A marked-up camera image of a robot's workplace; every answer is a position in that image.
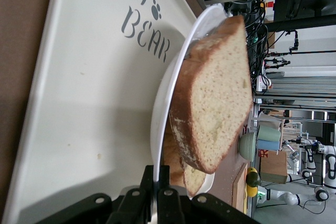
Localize light blue cup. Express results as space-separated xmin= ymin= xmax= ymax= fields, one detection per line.
xmin=256 ymin=140 xmax=280 ymax=152

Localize bread slice under egg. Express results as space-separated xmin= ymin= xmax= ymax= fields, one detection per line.
xmin=163 ymin=132 xmax=208 ymax=198

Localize white round plate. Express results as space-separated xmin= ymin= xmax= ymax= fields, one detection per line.
xmin=150 ymin=3 xmax=229 ymax=201

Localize cream bear print tray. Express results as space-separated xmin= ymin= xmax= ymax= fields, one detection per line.
xmin=0 ymin=0 xmax=208 ymax=224

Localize cardboard box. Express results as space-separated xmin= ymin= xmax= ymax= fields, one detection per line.
xmin=259 ymin=150 xmax=289 ymax=185

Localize wooden cutting board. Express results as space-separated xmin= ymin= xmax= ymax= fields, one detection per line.
xmin=232 ymin=162 xmax=249 ymax=213

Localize dark green avocado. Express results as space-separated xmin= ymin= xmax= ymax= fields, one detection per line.
xmin=246 ymin=172 xmax=263 ymax=188

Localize black metal pole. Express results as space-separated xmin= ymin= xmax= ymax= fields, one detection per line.
xmin=265 ymin=15 xmax=336 ymax=32

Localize tangled black cables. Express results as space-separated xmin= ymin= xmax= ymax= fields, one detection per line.
xmin=245 ymin=0 xmax=270 ymax=96

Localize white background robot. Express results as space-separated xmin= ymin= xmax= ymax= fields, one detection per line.
xmin=285 ymin=136 xmax=336 ymax=187

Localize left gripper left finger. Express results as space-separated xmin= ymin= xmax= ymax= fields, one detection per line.
xmin=86 ymin=165 xmax=158 ymax=224

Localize pale green bowl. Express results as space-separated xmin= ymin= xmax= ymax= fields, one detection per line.
xmin=237 ymin=131 xmax=257 ymax=162

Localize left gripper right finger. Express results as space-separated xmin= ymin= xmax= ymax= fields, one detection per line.
xmin=157 ymin=165 xmax=255 ymax=224

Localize white wire cup rack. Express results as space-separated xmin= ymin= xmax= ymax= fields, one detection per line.
xmin=248 ymin=108 xmax=287 ymax=156

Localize plain bread slice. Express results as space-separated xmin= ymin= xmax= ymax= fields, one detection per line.
xmin=169 ymin=15 xmax=255 ymax=175

